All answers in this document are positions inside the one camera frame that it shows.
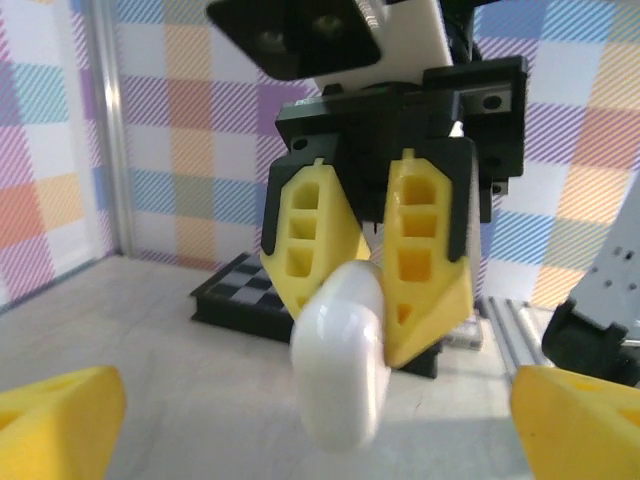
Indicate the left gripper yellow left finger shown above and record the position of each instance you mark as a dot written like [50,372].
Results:
[55,425]

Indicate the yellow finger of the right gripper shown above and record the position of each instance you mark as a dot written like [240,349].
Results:
[430,300]
[335,235]

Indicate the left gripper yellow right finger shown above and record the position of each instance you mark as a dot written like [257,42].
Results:
[585,430]

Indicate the white earbud charging case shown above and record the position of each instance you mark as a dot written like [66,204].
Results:
[345,360]

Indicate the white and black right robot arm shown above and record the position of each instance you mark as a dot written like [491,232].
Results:
[575,330]

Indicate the black and white chessboard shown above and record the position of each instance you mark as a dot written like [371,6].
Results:
[235,295]

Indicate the aluminium rail frame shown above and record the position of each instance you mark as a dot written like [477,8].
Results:
[515,335]

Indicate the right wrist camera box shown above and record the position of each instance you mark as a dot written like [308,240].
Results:
[405,45]

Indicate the aluminium corner post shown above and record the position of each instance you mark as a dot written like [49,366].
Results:
[112,125]

